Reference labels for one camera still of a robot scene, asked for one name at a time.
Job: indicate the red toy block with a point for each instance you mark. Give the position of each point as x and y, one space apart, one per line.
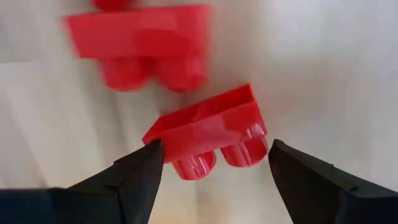
110 2
140 40
205 133

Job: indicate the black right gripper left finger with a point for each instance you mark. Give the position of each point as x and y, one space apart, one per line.
124 186

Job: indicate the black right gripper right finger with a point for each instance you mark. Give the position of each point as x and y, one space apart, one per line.
311 193

